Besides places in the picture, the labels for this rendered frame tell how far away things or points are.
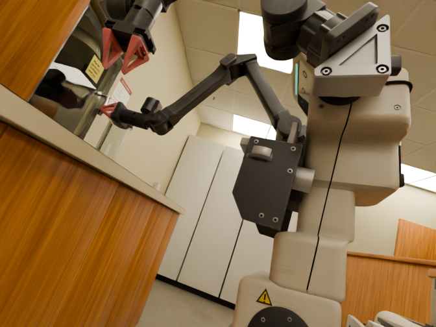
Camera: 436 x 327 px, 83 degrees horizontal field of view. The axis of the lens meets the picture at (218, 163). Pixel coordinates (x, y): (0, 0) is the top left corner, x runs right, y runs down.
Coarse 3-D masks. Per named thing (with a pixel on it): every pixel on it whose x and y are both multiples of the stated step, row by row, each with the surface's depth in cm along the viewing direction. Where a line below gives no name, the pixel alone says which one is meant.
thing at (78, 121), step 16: (80, 32) 81; (96, 32) 87; (64, 48) 77; (80, 48) 83; (96, 48) 90; (64, 64) 79; (80, 64) 85; (112, 64) 101; (48, 80) 75; (64, 80) 81; (80, 80) 87; (112, 80) 104; (32, 96) 72; (48, 96) 77; (64, 96) 82; (80, 96) 89; (96, 96) 97; (48, 112) 78; (64, 112) 85; (80, 112) 92; (96, 112) 100; (80, 128) 95
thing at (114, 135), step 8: (112, 128) 105; (120, 128) 106; (128, 128) 110; (104, 136) 104; (112, 136) 104; (120, 136) 106; (104, 144) 103; (112, 144) 104; (120, 144) 107; (104, 152) 102; (112, 152) 104
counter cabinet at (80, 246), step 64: (0, 128) 40; (0, 192) 43; (64, 192) 59; (128, 192) 92; (0, 256) 47; (64, 256) 67; (128, 256) 113; (0, 320) 52; (64, 320) 77; (128, 320) 146
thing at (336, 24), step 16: (320, 16) 39; (336, 16) 38; (352, 16) 34; (368, 16) 34; (304, 32) 41; (320, 32) 38; (336, 32) 34; (352, 32) 35; (304, 48) 42; (320, 48) 38; (336, 48) 36
